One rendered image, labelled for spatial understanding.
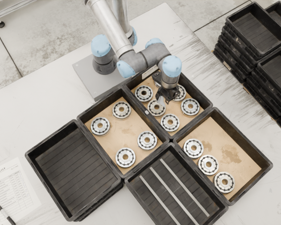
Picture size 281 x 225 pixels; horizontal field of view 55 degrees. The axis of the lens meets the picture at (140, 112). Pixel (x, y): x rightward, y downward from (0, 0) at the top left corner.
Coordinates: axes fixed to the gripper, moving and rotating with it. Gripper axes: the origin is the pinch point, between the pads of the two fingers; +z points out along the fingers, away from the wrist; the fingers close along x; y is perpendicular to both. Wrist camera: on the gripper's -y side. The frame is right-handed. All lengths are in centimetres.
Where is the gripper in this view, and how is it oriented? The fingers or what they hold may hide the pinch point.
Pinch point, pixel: (163, 97)
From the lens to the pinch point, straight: 138.8
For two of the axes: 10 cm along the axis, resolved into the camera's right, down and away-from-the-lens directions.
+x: 8.1, -5.4, 2.2
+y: 5.9, 7.5, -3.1
